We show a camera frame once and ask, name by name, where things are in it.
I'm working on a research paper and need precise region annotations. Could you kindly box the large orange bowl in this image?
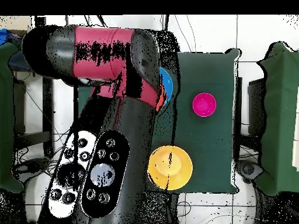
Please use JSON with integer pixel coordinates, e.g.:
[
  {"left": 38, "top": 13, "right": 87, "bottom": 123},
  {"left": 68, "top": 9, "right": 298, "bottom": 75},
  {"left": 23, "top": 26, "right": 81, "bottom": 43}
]
[{"left": 147, "top": 145, "right": 194, "bottom": 191}]

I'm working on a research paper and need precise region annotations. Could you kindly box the dark green table cloth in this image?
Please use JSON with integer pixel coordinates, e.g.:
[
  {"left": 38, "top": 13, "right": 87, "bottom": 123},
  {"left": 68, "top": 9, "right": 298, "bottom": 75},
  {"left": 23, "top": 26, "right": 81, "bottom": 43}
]
[{"left": 77, "top": 47, "right": 241, "bottom": 194}]

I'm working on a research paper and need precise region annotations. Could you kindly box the medium blue bowl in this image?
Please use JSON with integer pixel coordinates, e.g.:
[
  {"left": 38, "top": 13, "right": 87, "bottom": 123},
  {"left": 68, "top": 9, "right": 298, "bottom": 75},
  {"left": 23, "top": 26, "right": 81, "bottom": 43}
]
[{"left": 159, "top": 66, "right": 175, "bottom": 107}]

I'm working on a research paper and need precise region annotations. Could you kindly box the small crimson bowl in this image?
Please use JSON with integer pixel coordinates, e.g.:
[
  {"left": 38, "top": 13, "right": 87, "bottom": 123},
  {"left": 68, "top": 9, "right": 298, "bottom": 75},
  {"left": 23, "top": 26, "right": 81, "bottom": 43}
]
[{"left": 192, "top": 92, "right": 217, "bottom": 117}]

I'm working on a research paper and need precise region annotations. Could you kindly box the dark bag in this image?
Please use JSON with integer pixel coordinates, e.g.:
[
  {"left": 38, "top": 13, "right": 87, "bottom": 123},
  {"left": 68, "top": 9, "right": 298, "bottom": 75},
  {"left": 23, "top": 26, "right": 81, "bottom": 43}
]
[{"left": 9, "top": 51, "right": 32, "bottom": 72}]

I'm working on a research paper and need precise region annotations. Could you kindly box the black metal frame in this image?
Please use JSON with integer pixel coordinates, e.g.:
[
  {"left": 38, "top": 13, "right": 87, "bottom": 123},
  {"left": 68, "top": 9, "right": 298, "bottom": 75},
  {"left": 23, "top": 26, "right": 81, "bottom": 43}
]
[
  {"left": 13, "top": 75, "right": 55, "bottom": 159},
  {"left": 238, "top": 76, "right": 265, "bottom": 152}
]

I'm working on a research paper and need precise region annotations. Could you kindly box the green side table cloth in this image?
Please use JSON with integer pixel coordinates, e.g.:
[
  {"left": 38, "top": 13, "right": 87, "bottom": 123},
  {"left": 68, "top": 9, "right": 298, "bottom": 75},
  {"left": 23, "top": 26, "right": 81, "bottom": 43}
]
[
  {"left": 0, "top": 41, "right": 26, "bottom": 193},
  {"left": 256, "top": 41, "right": 299, "bottom": 197}
]

